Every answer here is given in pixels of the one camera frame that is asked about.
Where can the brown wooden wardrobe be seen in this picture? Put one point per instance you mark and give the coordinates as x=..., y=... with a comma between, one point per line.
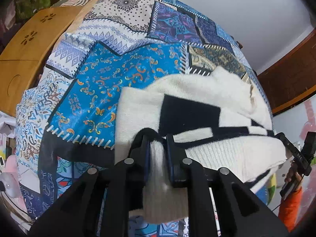
x=291, y=80

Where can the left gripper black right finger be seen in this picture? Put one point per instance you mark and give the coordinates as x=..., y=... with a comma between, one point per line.
x=219, y=204

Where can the white and black knit sweater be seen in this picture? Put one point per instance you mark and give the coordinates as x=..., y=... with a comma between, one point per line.
x=221, y=120

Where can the blue patchwork bedspread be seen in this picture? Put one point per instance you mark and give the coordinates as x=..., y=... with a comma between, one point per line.
x=120, y=43

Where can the wooden lap desk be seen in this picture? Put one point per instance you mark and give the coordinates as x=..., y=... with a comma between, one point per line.
x=23, y=58

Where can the pink plush toy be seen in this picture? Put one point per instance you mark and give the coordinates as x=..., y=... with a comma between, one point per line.
x=10, y=180

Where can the right hand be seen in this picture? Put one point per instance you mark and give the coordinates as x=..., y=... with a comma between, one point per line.
x=293, y=173

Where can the orange sleeve forearm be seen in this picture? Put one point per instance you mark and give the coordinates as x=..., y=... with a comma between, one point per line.
x=289, y=209

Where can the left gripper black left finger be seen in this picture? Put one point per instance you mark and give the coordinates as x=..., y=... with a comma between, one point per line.
x=99, y=204

